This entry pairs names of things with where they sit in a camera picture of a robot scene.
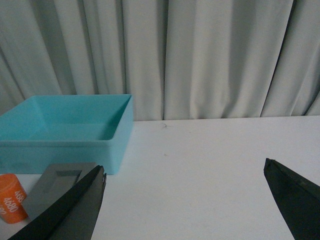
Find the gray-green curtain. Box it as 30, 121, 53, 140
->
0, 0, 320, 121

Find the orange cylinder part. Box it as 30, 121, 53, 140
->
0, 173, 28, 224

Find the gray plate with hole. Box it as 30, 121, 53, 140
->
22, 162, 97, 221

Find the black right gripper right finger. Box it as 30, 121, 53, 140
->
264, 158, 320, 240

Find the blue plastic box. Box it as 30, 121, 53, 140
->
0, 94, 134, 175

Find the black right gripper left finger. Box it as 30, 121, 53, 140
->
10, 165, 107, 240

